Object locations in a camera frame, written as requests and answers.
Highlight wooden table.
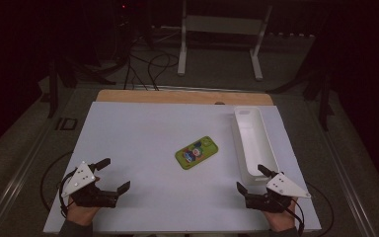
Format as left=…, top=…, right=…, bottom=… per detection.
left=96, top=89, right=274, bottom=107

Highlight white metal stand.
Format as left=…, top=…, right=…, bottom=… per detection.
left=177, top=0, right=273, bottom=82

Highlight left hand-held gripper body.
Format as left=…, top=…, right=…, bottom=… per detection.
left=61, top=161, right=119, bottom=209

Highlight left hand-held gripper cable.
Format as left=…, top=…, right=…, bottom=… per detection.
left=58, top=171, right=77, bottom=219

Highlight thin black cable loop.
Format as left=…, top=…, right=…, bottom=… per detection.
left=305, top=181, right=336, bottom=237
left=39, top=150, right=75, bottom=212

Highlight green phone case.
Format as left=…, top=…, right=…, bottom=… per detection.
left=174, top=135, right=219, bottom=171

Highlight hand-held gripper cable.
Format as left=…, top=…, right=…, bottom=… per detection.
left=284, top=202, right=306, bottom=237
left=58, top=171, right=77, bottom=219

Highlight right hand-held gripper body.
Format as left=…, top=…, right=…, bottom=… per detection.
left=245, top=172, right=312, bottom=213

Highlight person's right hand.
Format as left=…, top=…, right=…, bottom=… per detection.
left=264, top=198, right=299, bottom=233

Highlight right hand-held gripper cable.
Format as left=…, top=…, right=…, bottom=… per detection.
left=284, top=202, right=306, bottom=237

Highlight person's left hand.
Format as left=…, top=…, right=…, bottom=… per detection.
left=66, top=197, right=101, bottom=227

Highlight black tripod stand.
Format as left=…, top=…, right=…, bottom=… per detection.
left=47, top=58, right=116, bottom=119
left=265, top=65, right=336, bottom=132

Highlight white plastic bin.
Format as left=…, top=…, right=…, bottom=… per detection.
left=231, top=106, right=280, bottom=186

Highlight black floor cables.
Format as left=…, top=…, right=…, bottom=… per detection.
left=122, top=51, right=181, bottom=92

